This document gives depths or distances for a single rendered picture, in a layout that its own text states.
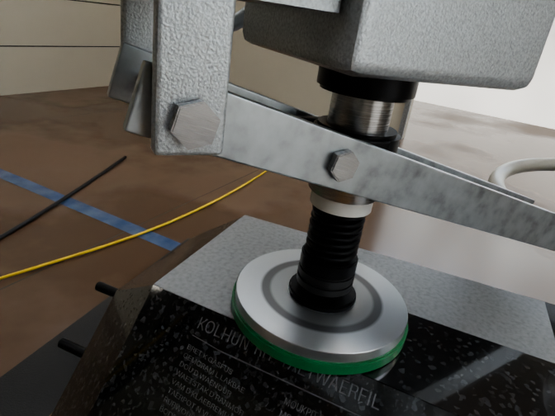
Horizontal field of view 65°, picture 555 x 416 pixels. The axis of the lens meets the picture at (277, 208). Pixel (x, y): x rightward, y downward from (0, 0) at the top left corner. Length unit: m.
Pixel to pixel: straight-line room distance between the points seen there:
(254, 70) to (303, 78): 0.73
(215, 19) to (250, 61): 5.99
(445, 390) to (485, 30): 0.35
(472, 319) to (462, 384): 0.13
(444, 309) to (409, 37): 0.41
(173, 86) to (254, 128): 0.08
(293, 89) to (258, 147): 5.65
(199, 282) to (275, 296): 0.11
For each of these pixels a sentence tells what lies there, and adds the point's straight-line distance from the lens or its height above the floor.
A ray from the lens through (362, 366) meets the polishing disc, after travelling 0.50.
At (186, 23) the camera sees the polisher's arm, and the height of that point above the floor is 1.17.
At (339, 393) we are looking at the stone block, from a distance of 0.51.
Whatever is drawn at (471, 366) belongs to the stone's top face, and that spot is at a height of 0.85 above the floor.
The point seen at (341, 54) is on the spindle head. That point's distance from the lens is 0.33.
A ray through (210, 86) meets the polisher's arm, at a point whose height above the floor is 1.13.
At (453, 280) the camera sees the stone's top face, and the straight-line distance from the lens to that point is 0.73.
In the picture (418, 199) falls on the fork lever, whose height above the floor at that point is 1.03.
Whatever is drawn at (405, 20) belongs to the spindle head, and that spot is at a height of 1.19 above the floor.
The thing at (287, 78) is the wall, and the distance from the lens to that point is 6.03.
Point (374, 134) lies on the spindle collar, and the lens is 0.45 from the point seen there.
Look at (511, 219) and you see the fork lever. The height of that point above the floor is 0.99.
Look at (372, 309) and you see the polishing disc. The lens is 0.55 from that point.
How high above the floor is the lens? 1.18
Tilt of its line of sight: 24 degrees down
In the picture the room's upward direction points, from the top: 9 degrees clockwise
